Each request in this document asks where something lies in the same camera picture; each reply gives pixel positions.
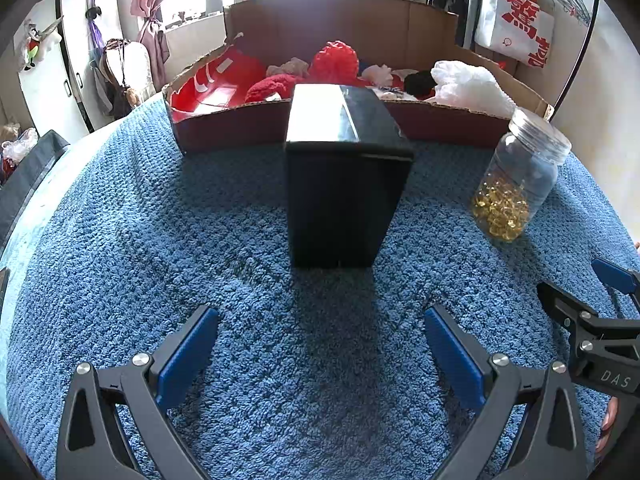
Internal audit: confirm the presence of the black scrunchie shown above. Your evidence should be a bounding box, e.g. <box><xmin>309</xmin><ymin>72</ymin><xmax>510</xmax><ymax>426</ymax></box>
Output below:
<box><xmin>404</xmin><ymin>70</ymin><xmax>437</xmax><ymax>97</ymax></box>

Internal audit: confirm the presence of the brown cardboard box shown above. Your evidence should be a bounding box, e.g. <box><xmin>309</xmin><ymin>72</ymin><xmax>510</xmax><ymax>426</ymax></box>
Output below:
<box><xmin>162</xmin><ymin>0</ymin><xmax>555</xmax><ymax>156</ymax></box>

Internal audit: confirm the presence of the grey blue covered table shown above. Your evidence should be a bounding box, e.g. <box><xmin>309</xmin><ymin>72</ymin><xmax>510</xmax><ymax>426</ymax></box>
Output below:
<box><xmin>0</xmin><ymin>130</ymin><xmax>71</xmax><ymax>256</ymax></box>

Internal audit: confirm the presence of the hanging plush toy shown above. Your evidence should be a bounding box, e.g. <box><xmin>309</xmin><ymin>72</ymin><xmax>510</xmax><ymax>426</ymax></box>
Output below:
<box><xmin>22</xmin><ymin>20</ymin><xmax>63</xmax><ymax>72</ymax></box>

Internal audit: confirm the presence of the white bag with red print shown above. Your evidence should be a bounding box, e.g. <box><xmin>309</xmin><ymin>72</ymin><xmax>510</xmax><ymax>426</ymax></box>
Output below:
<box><xmin>474</xmin><ymin>0</ymin><xmax>556</xmax><ymax>67</ymax></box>

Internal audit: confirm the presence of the person's right hand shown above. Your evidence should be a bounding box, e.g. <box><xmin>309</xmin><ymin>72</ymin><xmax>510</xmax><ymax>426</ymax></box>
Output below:
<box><xmin>596</xmin><ymin>394</ymin><xmax>623</xmax><ymax>463</ymax></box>

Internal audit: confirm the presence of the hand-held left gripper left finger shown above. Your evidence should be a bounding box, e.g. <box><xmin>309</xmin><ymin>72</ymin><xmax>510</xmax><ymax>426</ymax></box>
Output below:
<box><xmin>56</xmin><ymin>304</ymin><xmax>221</xmax><ymax>480</ymax></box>

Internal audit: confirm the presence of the black box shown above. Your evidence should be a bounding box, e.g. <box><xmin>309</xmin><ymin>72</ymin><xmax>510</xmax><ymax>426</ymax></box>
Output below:
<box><xmin>284</xmin><ymin>83</ymin><xmax>415</xmax><ymax>269</ymax></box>

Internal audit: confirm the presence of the blue knitted blanket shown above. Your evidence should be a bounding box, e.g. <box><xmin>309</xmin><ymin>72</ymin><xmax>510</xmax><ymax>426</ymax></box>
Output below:
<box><xmin>0</xmin><ymin>92</ymin><xmax>640</xmax><ymax>480</ymax></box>

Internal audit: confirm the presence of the white wardrobe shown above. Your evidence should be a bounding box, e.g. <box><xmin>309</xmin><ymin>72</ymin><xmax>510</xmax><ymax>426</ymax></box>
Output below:
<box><xmin>17</xmin><ymin>0</ymin><xmax>126</xmax><ymax>133</ymax></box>

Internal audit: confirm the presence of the cream knitted scrunchie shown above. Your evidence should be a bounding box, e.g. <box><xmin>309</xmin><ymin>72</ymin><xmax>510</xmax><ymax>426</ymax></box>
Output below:
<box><xmin>266</xmin><ymin>57</ymin><xmax>311</xmax><ymax>79</ymax></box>

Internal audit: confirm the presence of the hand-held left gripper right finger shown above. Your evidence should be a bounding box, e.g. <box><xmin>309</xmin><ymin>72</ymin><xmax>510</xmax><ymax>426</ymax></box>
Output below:
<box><xmin>424</xmin><ymin>304</ymin><xmax>588</xmax><ymax>480</ymax></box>

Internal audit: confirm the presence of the clear jar with gold beads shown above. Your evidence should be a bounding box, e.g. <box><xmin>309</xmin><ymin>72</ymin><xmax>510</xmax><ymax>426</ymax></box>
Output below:
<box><xmin>471</xmin><ymin>107</ymin><xmax>572</xmax><ymax>244</ymax></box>

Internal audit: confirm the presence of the red mesh bath pouf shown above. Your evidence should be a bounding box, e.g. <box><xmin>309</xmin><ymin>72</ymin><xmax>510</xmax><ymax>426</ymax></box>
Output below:
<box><xmin>308</xmin><ymin>40</ymin><xmax>360</xmax><ymax>86</ymax></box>

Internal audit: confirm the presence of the white mesh bath pouf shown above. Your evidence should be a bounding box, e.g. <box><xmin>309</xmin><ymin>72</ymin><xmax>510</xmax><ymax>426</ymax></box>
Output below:
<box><xmin>430</xmin><ymin>60</ymin><xmax>517</xmax><ymax>117</ymax></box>

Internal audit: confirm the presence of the beige hanging bag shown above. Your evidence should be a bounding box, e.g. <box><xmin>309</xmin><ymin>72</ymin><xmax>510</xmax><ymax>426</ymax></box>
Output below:
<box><xmin>97</xmin><ymin>37</ymin><xmax>158</xmax><ymax>121</ymax></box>

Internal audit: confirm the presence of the black clothes rack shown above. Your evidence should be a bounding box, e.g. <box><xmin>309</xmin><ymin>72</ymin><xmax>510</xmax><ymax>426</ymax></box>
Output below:
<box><xmin>552</xmin><ymin>0</ymin><xmax>601</xmax><ymax>121</ymax></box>

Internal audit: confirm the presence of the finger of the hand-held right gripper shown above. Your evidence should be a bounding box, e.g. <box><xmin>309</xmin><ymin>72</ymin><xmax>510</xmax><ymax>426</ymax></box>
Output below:
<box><xmin>591</xmin><ymin>258</ymin><xmax>640</xmax><ymax>318</ymax></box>
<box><xmin>536</xmin><ymin>281</ymin><xmax>601</xmax><ymax>361</ymax></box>

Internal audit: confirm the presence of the white fluffy scrunchie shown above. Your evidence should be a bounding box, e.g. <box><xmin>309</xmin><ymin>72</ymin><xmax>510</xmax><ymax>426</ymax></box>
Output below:
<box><xmin>361</xmin><ymin>64</ymin><xmax>407</xmax><ymax>98</ymax></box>

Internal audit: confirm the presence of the white plastic bag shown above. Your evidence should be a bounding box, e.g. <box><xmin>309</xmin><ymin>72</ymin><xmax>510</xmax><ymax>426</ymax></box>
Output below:
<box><xmin>0</xmin><ymin>127</ymin><xmax>38</xmax><ymax>166</ymax></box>

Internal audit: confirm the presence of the purple hanging item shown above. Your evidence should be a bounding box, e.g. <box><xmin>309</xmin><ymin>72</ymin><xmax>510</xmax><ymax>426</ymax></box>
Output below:
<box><xmin>85</xmin><ymin>0</ymin><xmax>103</xmax><ymax>68</ymax></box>

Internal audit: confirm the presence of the red knitted soft toy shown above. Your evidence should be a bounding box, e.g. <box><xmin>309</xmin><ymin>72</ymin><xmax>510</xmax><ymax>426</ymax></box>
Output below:
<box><xmin>244</xmin><ymin>73</ymin><xmax>301</xmax><ymax>104</ymax></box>

